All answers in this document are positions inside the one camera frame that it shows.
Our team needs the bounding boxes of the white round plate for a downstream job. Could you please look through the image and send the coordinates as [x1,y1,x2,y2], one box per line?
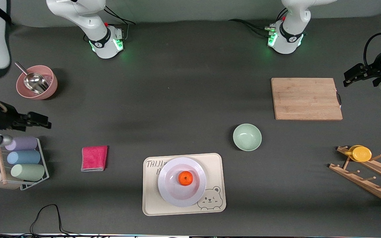
[158,157,207,208]

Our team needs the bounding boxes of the orange fruit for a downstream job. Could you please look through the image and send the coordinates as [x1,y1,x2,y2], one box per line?
[178,171,193,186]

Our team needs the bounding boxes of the purple cup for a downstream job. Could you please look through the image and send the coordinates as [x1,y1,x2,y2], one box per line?
[5,137,38,151]

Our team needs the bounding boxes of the metal scoop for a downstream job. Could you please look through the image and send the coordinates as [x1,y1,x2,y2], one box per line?
[15,61,50,95]

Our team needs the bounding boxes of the blue cup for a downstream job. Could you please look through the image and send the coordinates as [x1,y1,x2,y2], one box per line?
[7,150,41,165]

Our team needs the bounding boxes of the pink bowl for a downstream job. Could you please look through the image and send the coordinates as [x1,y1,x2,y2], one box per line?
[16,65,58,100]

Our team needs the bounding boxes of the green cup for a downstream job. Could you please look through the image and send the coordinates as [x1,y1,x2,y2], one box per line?
[11,164,45,181]

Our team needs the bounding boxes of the wooden cutting board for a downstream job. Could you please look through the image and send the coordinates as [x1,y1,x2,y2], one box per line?
[271,78,343,121]

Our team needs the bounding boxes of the pink folded cloth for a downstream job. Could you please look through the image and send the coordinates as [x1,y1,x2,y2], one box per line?
[81,146,108,172]

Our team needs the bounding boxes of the yellow mug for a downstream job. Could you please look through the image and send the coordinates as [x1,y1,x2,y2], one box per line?
[344,145,372,162]

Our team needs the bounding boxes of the wooden mug rack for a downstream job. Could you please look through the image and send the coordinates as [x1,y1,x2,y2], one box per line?
[329,145,381,209]

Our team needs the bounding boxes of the light green bowl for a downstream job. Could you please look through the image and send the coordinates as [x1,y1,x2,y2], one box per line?
[233,124,262,152]

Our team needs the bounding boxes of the cream tray with bear print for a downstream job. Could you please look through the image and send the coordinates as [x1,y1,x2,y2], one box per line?
[143,153,227,216]

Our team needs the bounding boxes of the white wire cup rack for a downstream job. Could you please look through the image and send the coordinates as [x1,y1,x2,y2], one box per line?
[0,138,50,191]

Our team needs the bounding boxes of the black cable on table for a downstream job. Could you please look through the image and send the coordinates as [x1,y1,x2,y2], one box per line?
[0,204,111,238]

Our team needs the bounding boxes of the black left arm base cables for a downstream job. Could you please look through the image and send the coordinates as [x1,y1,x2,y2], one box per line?
[229,8,288,37]

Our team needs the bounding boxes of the black arm base cables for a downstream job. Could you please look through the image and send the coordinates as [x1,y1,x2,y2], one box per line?
[104,6,136,42]
[229,8,288,37]

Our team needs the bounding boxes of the black right arm base cables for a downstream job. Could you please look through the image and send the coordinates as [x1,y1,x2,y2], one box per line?
[104,6,136,42]

